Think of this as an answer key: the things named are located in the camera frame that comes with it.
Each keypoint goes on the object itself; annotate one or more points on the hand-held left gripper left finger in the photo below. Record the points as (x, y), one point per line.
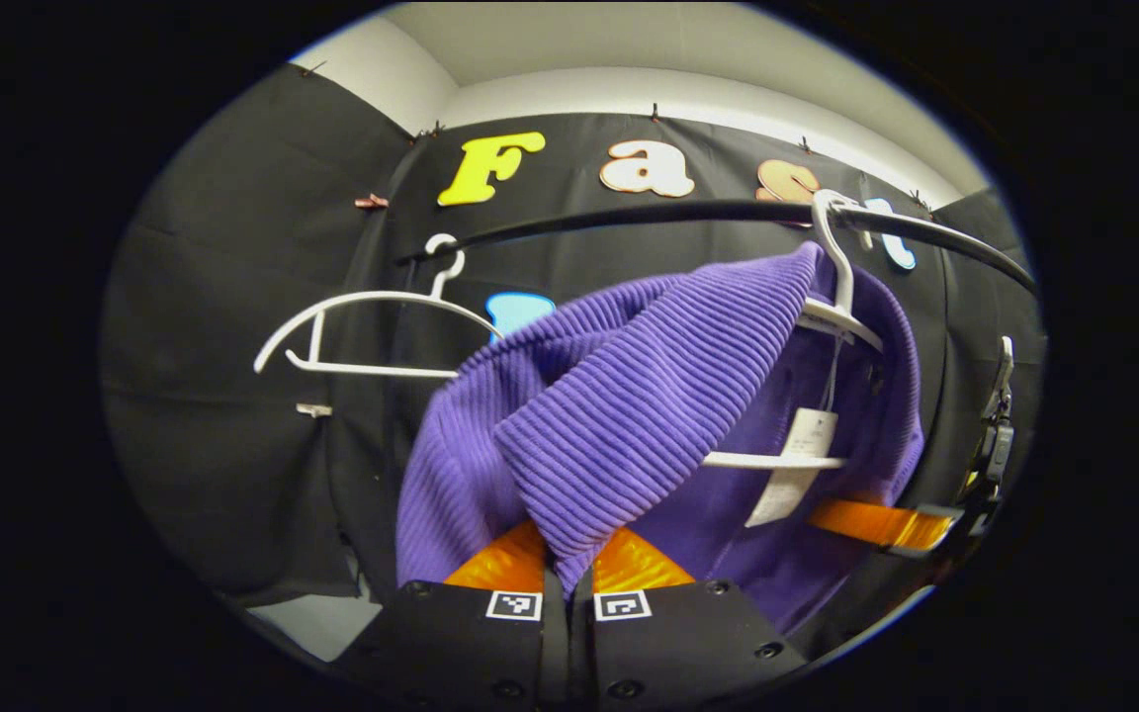
(461, 643)

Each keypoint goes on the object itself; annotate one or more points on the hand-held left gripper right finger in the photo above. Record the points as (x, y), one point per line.
(678, 643)

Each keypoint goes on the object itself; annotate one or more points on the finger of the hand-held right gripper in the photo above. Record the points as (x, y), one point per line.
(876, 524)

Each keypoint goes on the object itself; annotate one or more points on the purple knit cardigan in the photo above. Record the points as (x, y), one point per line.
(629, 396)

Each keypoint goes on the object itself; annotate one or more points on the white plastic hanger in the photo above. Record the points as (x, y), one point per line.
(372, 370)
(777, 461)

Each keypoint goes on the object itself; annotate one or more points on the white garment tag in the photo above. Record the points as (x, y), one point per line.
(812, 435)

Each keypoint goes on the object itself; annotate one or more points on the white backdrop clip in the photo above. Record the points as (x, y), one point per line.
(312, 408)

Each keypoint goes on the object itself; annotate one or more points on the black backdrop cloth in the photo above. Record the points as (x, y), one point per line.
(214, 396)

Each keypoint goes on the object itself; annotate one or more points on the red backdrop clip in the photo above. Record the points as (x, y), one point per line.
(372, 201)

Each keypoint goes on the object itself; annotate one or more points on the black clothes rail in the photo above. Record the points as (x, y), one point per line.
(678, 210)

